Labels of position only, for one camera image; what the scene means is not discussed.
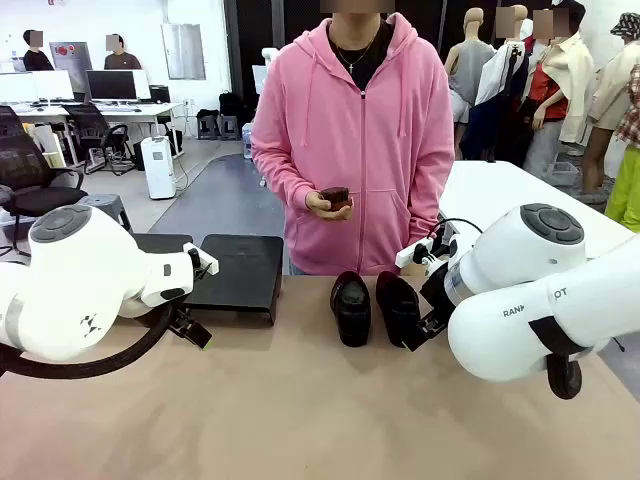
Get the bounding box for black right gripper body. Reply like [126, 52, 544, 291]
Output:
[418, 261, 455, 324]

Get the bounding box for black leather loafer shoe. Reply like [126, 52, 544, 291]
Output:
[329, 271, 373, 349]
[375, 270, 422, 350]

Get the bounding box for brown shoe brush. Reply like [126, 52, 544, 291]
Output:
[319, 185, 352, 212]

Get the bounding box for person left forearm pink sleeve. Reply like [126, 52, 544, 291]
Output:
[405, 159, 456, 251]

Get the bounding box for person right forearm pink sleeve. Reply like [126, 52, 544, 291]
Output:
[251, 134, 322, 212]

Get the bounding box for person right hand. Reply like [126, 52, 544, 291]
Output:
[304, 191, 355, 222]

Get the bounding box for white table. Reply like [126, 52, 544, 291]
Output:
[436, 159, 637, 262]

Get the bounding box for grey plastic stool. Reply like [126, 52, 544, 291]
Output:
[78, 193, 134, 234]

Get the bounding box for white air purifier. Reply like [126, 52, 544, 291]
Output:
[140, 135, 178, 201]

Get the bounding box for person torso pink hoodie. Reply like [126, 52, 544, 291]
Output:
[251, 0, 456, 278]

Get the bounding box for grey basket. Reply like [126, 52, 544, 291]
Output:
[548, 160, 582, 188]

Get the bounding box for clear water jug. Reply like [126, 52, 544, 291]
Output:
[241, 121, 257, 161]

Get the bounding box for black plastic stool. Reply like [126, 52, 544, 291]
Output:
[219, 114, 241, 142]
[195, 108, 222, 141]

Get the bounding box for black mesh office chair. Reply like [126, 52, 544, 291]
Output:
[0, 103, 89, 254]
[63, 102, 137, 177]

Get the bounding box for white office desk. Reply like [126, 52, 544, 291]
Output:
[8, 101, 186, 167]

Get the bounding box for black bag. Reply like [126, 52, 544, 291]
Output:
[217, 90, 247, 119]

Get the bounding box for mannequin navy white jacket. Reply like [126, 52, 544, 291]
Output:
[458, 3, 532, 162]

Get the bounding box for neon yellow trousers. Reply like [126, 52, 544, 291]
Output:
[603, 143, 640, 234]

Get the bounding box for mannequin grey tank top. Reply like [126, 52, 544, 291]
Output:
[443, 6, 497, 125]

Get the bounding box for white computer monitor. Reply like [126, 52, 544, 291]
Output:
[31, 69, 76, 102]
[131, 68, 153, 102]
[0, 72, 39, 105]

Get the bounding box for black computer monitor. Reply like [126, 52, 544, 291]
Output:
[85, 69, 139, 104]

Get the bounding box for mannequin red top cream jacket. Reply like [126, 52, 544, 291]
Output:
[519, 2, 597, 172]

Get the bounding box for white torso mannequin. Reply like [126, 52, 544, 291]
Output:
[259, 46, 282, 95]

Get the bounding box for seated person brown shirt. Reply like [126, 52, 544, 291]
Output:
[103, 33, 144, 71]

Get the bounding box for grey board with red dots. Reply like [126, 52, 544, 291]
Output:
[48, 41, 94, 95]

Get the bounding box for mannequin bucket hat beige coat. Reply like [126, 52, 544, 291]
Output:
[581, 11, 640, 195]

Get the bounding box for seated person black shirt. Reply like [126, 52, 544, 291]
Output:
[21, 28, 56, 72]

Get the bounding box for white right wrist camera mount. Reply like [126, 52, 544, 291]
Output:
[395, 234, 454, 269]

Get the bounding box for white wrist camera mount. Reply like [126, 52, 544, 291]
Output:
[182, 241, 220, 281]
[395, 234, 454, 269]

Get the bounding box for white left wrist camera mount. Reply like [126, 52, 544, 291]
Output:
[182, 241, 220, 281]

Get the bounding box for thin black camera cable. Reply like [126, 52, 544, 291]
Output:
[424, 217, 485, 251]

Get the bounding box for thick black left arm hose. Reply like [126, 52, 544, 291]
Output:
[0, 303, 177, 380]

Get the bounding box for thick black arm hose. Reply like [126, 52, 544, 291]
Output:
[546, 351, 584, 401]
[0, 303, 177, 380]

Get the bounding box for thick black right arm hose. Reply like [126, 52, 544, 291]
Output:
[546, 351, 584, 401]

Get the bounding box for thin cross necklace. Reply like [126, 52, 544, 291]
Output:
[333, 27, 382, 75]

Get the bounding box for silver wall panel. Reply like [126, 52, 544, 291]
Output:
[160, 21, 208, 82]

